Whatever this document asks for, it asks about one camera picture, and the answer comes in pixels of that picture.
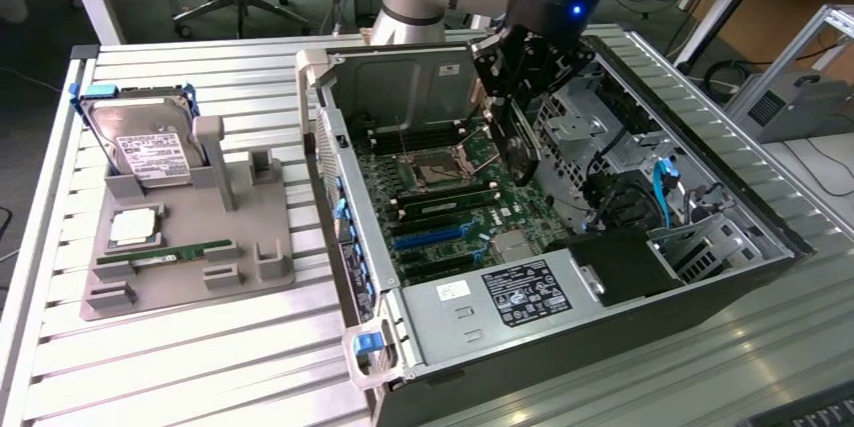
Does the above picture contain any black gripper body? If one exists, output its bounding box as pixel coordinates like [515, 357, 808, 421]
[502, 0, 614, 49]

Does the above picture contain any green graphics card black fan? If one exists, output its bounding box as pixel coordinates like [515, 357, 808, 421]
[466, 79, 542, 189]

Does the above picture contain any metal socket cover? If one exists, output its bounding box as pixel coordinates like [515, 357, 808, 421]
[453, 125, 497, 182]

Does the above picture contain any perforated metal disk bay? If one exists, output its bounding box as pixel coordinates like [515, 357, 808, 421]
[533, 49, 675, 213]

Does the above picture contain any CPU socket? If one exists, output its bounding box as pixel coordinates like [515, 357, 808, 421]
[399, 146, 470, 194]

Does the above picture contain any green motherboard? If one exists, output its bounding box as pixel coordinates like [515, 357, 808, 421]
[353, 119, 582, 286]

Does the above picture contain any black labelled RAM stick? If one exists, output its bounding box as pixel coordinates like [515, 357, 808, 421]
[398, 185, 503, 222]

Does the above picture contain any black expansion slot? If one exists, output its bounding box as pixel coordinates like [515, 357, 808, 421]
[389, 214, 462, 238]
[406, 261, 482, 282]
[403, 252, 477, 273]

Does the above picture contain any blue expansion slot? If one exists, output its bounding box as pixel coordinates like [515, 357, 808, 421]
[393, 226, 470, 250]

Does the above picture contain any silver finned heatsink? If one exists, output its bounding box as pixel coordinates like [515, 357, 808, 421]
[493, 234, 543, 264]

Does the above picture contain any grey metal control box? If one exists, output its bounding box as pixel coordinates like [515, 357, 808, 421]
[724, 68, 854, 146]

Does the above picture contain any black office chair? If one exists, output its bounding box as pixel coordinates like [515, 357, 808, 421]
[171, 0, 314, 39]

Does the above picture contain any black plastic cover box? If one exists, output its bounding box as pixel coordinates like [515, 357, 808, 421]
[545, 226, 687, 309]

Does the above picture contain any silver metal disk bay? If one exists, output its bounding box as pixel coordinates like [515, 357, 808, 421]
[647, 210, 797, 289]

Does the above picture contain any grey power supply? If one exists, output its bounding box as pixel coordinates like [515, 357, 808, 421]
[398, 246, 610, 382]

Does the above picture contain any silver hard disk blue carrier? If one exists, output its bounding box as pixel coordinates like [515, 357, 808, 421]
[68, 80, 210, 192]

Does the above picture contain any black open PC case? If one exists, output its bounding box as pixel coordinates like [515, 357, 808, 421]
[295, 35, 817, 427]

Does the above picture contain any grey parts rack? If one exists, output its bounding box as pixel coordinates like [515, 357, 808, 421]
[79, 114, 299, 323]

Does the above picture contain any green RAM stick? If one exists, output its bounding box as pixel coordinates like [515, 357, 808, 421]
[96, 239, 242, 268]

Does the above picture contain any silver CPU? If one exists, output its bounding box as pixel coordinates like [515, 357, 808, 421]
[108, 206, 166, 250]

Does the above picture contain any black keyboard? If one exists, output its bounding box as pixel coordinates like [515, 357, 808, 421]
[746, 396, 854, 427]

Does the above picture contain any black wire bundle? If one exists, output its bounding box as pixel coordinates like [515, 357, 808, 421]
[578, 126, 666, 236]

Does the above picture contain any blue flat wire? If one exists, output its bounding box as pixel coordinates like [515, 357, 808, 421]
[655, 156, 682, 231]

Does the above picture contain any aluminium profile frame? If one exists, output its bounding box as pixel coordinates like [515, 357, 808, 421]
[760, 3, 854, 93]

